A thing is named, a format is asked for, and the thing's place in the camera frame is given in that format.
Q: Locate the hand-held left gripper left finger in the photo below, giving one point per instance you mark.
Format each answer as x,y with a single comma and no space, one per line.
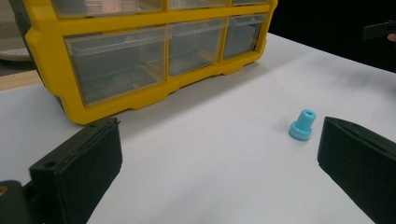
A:
77,174

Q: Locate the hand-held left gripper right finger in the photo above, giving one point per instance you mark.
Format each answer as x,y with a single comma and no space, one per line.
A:
361,161

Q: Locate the small blue plastic part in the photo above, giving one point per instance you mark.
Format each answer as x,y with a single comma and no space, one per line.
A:
302,127

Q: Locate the clear plastic drawer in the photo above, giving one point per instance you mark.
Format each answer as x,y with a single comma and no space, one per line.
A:
118,68

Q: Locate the yellow black drawer organizer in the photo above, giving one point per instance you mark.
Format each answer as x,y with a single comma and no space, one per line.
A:
46,46

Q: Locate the black curtain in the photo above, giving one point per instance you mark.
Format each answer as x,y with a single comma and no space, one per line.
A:
327,25

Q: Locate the wooden table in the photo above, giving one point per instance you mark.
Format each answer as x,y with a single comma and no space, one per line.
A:
15,81

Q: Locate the white round plate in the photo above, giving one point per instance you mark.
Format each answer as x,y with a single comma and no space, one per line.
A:
14,54

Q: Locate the set of clear drawers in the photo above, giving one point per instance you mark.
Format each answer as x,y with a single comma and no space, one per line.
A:
196,46

